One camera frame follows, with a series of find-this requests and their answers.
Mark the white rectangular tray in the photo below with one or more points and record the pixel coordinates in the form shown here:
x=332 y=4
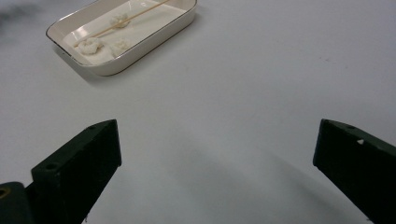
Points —
x=149 y=37

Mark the wooden skewer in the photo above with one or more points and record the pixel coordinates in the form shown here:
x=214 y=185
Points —
x=137 y=15

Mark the white fluffy ball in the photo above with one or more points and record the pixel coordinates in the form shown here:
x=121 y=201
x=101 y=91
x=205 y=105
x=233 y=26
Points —
x=89 y=46
x=120 y=47
x=120 y=20

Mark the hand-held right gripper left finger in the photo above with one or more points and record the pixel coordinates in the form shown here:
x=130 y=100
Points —
x=77 y=168

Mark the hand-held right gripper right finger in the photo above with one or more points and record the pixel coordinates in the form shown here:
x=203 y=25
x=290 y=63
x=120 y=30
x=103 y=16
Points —
x=358 y=168

